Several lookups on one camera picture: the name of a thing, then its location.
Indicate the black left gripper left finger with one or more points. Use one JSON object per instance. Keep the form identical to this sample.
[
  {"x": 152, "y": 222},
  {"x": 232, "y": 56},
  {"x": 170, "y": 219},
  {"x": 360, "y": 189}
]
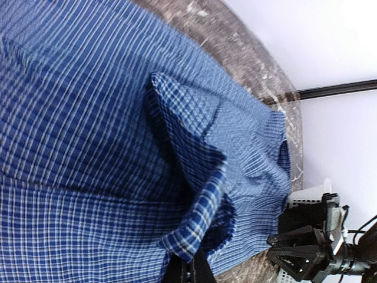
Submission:
[{"x": 178, "y": 271}]

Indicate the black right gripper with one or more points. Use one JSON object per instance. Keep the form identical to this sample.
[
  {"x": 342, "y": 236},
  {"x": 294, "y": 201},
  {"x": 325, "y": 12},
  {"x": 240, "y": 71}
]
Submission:
[{"x": 314, "y": 265}]

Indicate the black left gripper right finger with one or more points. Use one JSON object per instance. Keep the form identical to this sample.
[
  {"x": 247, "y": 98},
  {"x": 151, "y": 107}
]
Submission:
[{"x": 200, "y": 271}]

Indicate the blue checkered shirt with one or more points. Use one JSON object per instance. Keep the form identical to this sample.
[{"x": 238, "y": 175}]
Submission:
[{"x": 124, "y": 143}]

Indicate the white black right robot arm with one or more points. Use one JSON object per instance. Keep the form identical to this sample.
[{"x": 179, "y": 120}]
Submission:
[{"x": 357, "y": 259}]

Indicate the white plastic laundry basket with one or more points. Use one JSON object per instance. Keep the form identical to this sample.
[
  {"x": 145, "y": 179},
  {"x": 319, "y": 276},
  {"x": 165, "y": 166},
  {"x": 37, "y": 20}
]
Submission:
[{"x": 304, "y": 208}]

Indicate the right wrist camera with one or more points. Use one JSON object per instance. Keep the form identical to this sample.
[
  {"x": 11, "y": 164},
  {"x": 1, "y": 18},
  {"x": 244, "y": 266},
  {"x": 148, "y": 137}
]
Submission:
[{"x": 334, "y": 221}]

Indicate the black right corner post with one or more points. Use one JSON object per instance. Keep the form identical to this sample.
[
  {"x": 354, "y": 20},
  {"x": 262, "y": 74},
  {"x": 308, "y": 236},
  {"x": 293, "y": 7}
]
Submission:
[{"x": 333, "y": 90}]

